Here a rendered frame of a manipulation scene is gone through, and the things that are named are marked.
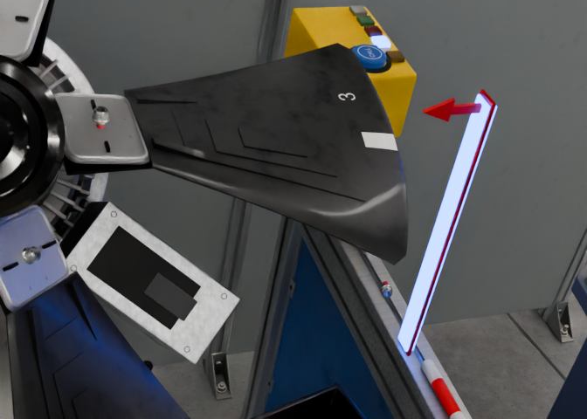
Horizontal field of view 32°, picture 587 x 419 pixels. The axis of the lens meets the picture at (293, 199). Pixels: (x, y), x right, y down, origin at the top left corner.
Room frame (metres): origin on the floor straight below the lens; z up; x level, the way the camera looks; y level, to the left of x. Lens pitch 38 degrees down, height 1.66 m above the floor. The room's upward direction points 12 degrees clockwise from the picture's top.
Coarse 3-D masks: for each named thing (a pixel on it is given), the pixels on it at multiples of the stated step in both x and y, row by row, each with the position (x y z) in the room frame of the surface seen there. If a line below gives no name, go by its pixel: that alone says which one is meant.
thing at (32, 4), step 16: (0, 0) 0.67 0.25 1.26; (16, 0) 0.66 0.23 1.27; (32, 0) 0.66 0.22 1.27; (48, 0) 0.65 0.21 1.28; (0, 16) 0.66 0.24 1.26; (32, 16) 0.65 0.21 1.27; (0, 32) 0.64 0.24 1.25; (16, 32) 0.64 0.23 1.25; (32, 32) 0.63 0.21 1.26; (0, 48) 0.63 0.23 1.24; (16, 48) 0.63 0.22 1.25; (32, 48) 0.63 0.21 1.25
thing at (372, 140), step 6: (366, 138) 0.73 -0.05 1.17; (372, 138) 0.73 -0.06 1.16; (378, 138) 0.74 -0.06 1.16; (384, 138) 0.74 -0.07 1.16; (390, 138) 0.74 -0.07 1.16; (366, 144) 0.72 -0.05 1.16; (372, 144) 0.73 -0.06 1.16; (378, 144) 0.73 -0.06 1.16; (384, 144) 0.73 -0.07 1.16; (390, 144) 0.74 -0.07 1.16; (396, 144) 0.74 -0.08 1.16
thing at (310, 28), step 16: (304, 16) 1.09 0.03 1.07; (320, 16) 1.10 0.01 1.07; (336, 16) 1.11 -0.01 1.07; (352, 16) 1.12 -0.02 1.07; (288, 32) 1.11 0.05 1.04; (304, 32) 1.07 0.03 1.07; (320, 32) 1.06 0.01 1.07; (336, 32) 1.07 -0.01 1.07; (352, 32) 1.08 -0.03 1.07; (384, 32) 1.10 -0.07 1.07; (288, 48) 1.10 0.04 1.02; (304, 48) 1.06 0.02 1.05; (352, 48) 1.04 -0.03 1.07; (384, 48) 1.06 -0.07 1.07; (400, 64) 1.03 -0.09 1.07; (384, 80) 1.00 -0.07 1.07; (400, 80) 1.00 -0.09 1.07; (384, 96) 1.00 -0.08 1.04; (400, 96) 1.01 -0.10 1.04; (400, 112) 1.01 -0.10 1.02; (400, 128) 1.01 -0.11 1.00
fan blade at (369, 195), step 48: (336, 48) 0.82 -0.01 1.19; (144, 96) 0.68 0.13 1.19; (192, 96) 0.71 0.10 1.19; (240, 96) 0.73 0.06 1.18; (288, 96) 0.74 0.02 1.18; (192, 144) 0.64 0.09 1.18; (240, 144) 0.66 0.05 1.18; (288, 144) 0.68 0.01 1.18; (336, 144) 0.71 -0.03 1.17; (240, 192) 0.62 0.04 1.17; (288, 192) 0.64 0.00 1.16; (336, 192) 0.66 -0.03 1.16; (384, 192) 0.68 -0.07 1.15; (384, 240) 0.64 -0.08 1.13
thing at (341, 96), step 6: (330, 90) 0.77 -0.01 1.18; (336, 90) 0.77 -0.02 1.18; (342, 90) 0.77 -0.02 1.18; (348, 90) 0.78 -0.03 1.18; (354, 90) 0.78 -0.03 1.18; (336, 96) 0.76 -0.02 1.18; (342, 96) 0.77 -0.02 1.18; (348, 96) 0.77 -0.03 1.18; (354, 96) 0.77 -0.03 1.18; (336, 102) 0.76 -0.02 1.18; (342, 102) 0.76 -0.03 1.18; (348, 102) 0.76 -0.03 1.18; (354, 102) 0.76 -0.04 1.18; (360, 102) 0.77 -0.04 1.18
